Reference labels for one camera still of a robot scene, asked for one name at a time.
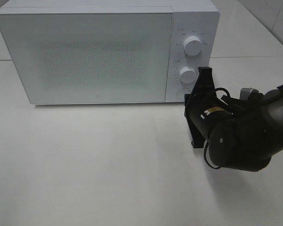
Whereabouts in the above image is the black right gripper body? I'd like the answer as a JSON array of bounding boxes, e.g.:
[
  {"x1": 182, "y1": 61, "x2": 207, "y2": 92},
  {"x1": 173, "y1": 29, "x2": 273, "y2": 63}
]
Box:
[{"x1": 184, "y1": 90, "x2": 233, "y2": 149}]

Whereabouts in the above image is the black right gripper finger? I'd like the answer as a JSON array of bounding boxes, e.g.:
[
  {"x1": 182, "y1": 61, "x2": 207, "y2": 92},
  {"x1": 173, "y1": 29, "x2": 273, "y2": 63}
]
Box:
[{"x1": 192, "y1": 67, "x2": 215, "y2": 93}]

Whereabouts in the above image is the white microwave oven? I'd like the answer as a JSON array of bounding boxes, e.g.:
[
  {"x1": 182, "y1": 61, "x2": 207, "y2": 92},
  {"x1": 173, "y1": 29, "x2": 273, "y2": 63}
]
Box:
[{"x1": 0, "y1": 0, "x2": 220, "y2": 105}]

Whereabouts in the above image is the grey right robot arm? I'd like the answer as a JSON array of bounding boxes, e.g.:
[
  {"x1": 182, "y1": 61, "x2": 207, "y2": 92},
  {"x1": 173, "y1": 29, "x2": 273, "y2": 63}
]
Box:
[{"x1": 184, "y1": 67, "x2": 283, "y2": 172}]

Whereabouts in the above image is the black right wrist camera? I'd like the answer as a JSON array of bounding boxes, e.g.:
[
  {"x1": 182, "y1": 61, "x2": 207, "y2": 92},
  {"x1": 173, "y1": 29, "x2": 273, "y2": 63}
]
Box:
[{"x1": 239, "y1": 88, "x2": 259, "y2": 101}]

